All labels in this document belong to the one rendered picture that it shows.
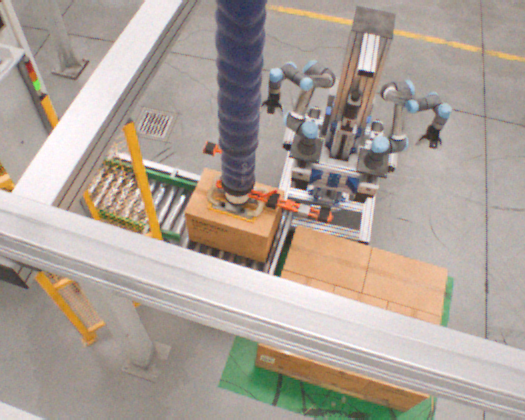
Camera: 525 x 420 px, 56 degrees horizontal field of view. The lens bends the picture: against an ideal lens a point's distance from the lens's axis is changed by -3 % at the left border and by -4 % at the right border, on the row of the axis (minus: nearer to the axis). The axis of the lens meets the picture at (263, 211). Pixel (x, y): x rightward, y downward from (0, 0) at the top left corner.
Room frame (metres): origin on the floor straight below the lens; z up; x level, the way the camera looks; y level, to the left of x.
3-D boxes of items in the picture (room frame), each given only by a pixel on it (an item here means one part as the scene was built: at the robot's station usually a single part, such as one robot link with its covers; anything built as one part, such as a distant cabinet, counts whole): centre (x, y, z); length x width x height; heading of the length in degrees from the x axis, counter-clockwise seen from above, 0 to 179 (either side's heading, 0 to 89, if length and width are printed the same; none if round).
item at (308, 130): (2.36, -0.26, 1.20); 0.13 x 0.12 x 0.14; 52
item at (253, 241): (1.89, 0.20, 0.75); 0.60 x 0.40 x 0.40; 77
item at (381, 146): (2.29, -0.76, 1.20); 0.13 x 0.12 x 0.14; 112
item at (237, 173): (1.91, 0.19, 1.68); 0.22 x 0.22 x 1.04
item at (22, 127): (0.98, 0.79, 1.50); 0.30 x 0.30 x 3.00; 77
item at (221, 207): (1.81, 0.21, 0.97); 0.34 x 0.10 x 0.05; 76
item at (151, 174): (2.40, 1.27, 0.60); 1.60 x 0.10 x 0.09; 77
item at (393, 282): (1.37, -0.74, 0.34); 1.20 x 1.00 x 0.40; 77
